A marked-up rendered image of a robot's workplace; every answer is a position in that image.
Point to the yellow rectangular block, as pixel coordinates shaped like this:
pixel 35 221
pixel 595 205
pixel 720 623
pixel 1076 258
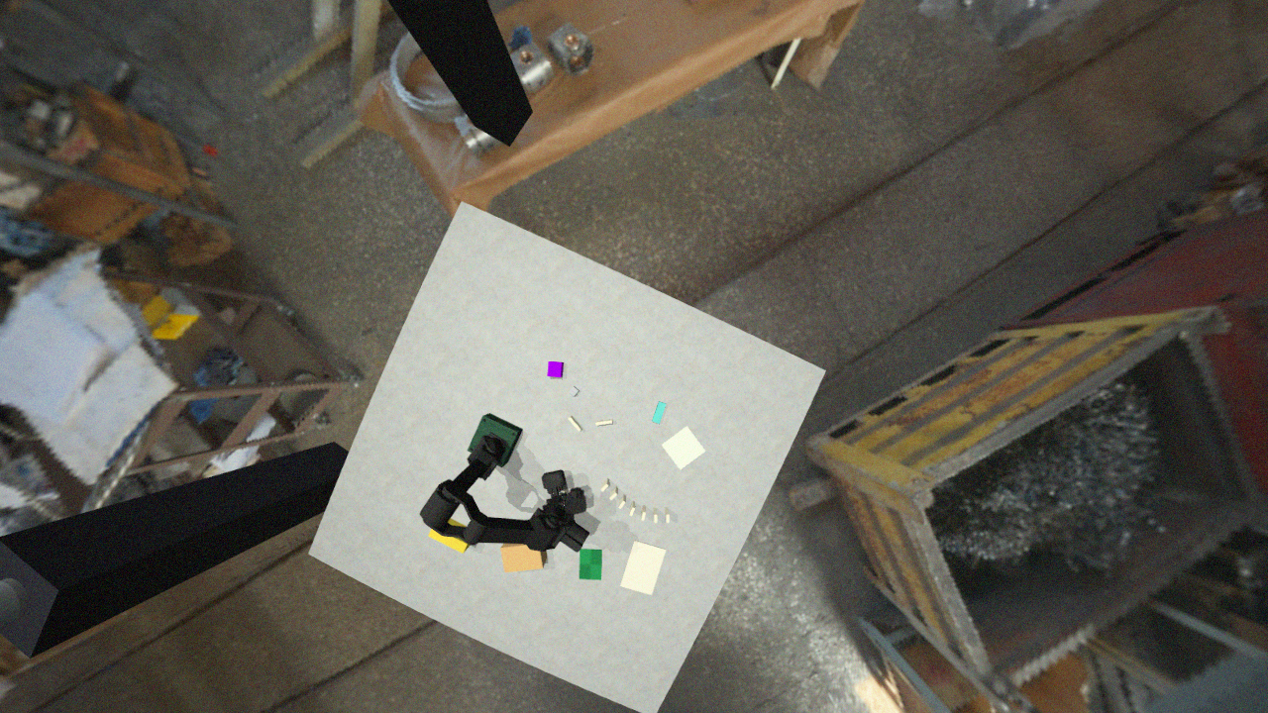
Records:
pixel 455 543

